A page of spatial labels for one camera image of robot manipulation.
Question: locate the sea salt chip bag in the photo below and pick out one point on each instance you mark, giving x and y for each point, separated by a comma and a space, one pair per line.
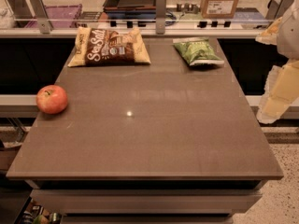
97, 47

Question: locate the green jalapeno chip bag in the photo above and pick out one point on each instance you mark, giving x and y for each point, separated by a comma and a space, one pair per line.
196, 51

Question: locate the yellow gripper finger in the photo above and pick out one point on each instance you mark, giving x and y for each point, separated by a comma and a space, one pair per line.
280, 91
269, 36

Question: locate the grey metal bracket right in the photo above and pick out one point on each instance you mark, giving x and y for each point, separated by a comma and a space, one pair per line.
276, 8

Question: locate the grey metal bracket left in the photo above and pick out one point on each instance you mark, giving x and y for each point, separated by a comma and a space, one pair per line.
43, 23

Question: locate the purple plastic crate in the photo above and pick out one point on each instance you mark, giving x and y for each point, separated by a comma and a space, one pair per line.
59, 16

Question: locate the grey metal bracket middle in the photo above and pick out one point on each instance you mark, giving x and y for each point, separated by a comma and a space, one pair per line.
160, 16

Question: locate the cardboard box with label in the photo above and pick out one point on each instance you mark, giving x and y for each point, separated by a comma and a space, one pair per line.
216, 9

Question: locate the red apple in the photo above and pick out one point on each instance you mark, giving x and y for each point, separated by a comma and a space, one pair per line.
52, 99

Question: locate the grey metal bracket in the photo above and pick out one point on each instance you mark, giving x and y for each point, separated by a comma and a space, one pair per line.
276, 8
160, 16
43, 23

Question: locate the dark tray stack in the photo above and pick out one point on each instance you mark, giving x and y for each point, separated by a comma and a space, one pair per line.
130, 9

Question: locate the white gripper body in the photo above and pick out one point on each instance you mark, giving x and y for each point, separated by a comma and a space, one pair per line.
289, 34

